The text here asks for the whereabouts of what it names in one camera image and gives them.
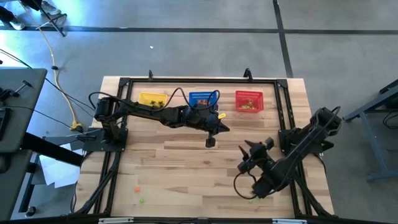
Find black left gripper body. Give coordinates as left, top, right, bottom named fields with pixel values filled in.
left=188, top=105, right=220, bottom=133

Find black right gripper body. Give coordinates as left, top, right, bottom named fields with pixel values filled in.
left=238, top=142, right=269, bottom=174

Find blue plastic basket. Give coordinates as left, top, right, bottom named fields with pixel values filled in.
left=188, top=91, right=219, bottom=110

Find red plastic basket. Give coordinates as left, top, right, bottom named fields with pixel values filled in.
left=234, top=90, right=265, bottom=113

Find yellow plastic basket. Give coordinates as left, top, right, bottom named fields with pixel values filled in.
left=137, top=92, right=169, bottom=109

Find black desk support beam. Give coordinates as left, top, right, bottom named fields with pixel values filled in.
left=21, top=132, right=85, bottom=167

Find white paper sheets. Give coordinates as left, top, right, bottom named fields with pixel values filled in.
left=39, top=141, right=86, bottom=189

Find black stand legs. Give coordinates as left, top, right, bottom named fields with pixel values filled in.
left=32, top=0, right=68, bottom=37

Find black desk lever clamp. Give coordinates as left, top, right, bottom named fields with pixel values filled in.
left=14, top=80, right=34, bottom=94

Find person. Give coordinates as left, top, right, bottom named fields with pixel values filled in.
left=29, top=0, right=62, bottom=16
left=0, top=5, right=26, bottom=31

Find dark grey desk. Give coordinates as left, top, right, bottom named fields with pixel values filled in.
left=0, top=149, right=35, bottom=220

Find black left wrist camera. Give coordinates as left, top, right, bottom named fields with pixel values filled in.
left=205, top=133, right=217, bottom=149

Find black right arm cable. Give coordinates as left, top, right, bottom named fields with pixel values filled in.
left=233, top=169, right=259, bottom=200

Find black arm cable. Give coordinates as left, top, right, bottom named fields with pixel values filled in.
left=88, top=86, right=221, bottom=113
left=233, top=169, right=259, bottom=200

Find black aluminium table frame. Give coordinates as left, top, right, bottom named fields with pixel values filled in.
left=70, top=76, right=336, bottom=224

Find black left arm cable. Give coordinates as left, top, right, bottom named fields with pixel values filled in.
left=88, top=86, right=221, bottom=113

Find white metal bracket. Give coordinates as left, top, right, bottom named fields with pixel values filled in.
left=272, top=218, right=308, bottom=224
left=98, top=217, right=134, bottom=224

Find blue-grey table frame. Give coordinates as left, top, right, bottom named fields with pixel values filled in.
left=341, top=79, right=398, bottom=183

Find yellow floor cable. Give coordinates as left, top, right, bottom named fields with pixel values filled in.
left=17, top=0, right=84, bottom=132

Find black desk cable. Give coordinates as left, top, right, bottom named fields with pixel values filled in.
left=4, top=105, right=74, bottom=129

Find black floor cable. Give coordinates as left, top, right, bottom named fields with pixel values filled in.
left=0, top=48, right=96, bottom=112

